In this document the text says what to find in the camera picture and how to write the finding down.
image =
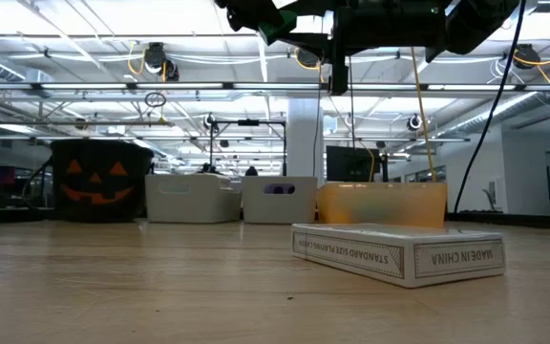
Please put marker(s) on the white building column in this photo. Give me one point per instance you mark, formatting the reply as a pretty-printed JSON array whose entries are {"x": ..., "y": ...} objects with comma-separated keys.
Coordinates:
[{"x": 303, "y": 129}]

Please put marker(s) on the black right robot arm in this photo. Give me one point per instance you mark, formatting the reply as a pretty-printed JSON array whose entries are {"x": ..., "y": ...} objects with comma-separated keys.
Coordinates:
[{"x": 480, "y": 21}]

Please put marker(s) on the black monitor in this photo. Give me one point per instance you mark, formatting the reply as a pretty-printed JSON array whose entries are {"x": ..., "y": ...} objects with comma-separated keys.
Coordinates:
[{"x": 353, "y": 165}]

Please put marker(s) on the person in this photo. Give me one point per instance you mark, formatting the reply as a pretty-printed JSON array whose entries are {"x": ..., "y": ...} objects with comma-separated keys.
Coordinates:
[
  {"x": 207, "y": 168},
  {"x": 251, "y": 171}
]

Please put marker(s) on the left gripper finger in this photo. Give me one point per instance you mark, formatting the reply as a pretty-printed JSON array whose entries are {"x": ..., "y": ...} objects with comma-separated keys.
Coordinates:
[{"x": 248, "y": 14}]

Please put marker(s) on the green two-stud brick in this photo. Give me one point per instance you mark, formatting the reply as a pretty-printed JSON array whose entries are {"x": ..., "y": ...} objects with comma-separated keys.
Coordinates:
[{"x": 277, "y": 26}]

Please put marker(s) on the black pumpkin face bucket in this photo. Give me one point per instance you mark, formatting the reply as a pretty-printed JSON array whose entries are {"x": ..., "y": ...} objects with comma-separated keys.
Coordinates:
[{"x": 98, "y": 157}]

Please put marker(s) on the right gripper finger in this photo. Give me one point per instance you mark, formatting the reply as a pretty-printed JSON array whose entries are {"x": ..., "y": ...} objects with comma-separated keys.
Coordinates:
[
  {"x": 323, "y": 6},
  {"x": 338, "y": 67}
]

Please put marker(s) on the orange plastic bin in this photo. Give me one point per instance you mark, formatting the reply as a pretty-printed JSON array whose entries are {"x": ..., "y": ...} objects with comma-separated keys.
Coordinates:
[{"x": 399, "y": 205}]

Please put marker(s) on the grey plastic bin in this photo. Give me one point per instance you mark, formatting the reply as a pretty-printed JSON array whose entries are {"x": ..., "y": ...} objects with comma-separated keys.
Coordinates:
[
  {"x": 260, "y": 208},
  {"x": 184, "y": 205}
]

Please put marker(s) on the grey white card deck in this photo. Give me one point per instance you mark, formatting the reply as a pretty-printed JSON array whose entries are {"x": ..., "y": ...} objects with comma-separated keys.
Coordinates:
[{"x": 351, "y": 253}]

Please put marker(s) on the black background rig frame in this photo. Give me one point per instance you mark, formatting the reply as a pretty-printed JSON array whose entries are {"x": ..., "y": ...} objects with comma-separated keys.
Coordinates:
[{"x": 247, "y": 123}]

